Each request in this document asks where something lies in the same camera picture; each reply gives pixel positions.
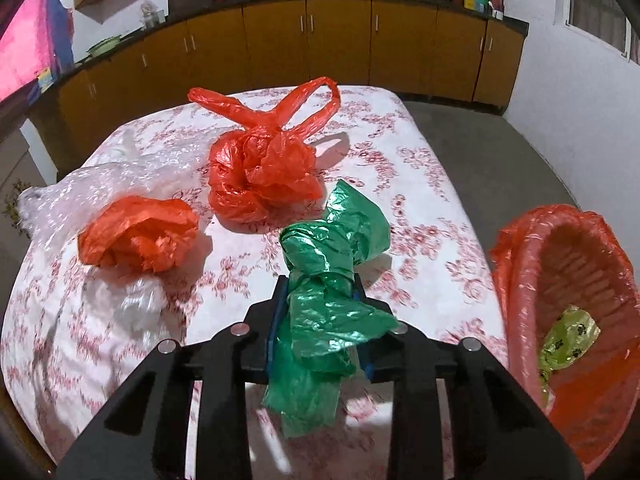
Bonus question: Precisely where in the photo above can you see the light green paw print bag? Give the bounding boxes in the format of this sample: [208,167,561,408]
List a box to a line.
[537,305,602,408]

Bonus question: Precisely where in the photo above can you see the glass jar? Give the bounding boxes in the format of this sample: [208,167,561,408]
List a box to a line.
[140,0,166,28]

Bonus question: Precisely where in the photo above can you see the red plastic liner bag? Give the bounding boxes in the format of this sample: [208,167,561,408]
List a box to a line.
[490,204,640,478]

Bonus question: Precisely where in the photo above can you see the wooden lower kitchen cabinets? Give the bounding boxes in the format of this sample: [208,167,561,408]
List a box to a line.
[30,0,526,171]

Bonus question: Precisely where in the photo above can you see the dark green plastic bag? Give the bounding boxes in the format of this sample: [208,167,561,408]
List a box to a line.
[262,179,401,438]

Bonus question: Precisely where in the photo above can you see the white plastic bag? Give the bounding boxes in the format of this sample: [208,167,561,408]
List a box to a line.
[82,275,173,341]

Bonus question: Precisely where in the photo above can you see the pink hanging cloth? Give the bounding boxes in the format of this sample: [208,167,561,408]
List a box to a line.
[0,0,73,103]

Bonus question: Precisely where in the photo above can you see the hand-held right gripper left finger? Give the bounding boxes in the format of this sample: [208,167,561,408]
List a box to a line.
[56,277,291,480]

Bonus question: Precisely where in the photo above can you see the table with floral tablecloth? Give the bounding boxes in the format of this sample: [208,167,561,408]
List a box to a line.
[0,85,511,480]

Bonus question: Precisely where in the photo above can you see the barred window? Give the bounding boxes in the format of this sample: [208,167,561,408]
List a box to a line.
[567,0,640,66]

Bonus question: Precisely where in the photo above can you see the clear bubble wrap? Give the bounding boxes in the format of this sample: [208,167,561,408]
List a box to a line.
[17,147,216,241]

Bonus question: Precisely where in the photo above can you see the green basin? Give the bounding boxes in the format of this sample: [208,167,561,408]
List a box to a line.
[86,35,123,58]

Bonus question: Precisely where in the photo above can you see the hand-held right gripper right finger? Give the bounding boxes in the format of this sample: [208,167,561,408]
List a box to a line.
[350,280,586,480]

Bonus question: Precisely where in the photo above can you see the red plastic bag with handles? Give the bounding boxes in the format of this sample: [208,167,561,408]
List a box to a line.
[187,76,342,223]

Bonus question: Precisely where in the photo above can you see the red plastic lattice basket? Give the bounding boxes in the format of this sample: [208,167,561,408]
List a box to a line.
[490,204,640,478]

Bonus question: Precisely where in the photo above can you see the small red plastic bag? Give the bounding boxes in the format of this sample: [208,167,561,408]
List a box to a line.
[78,196,201,273]

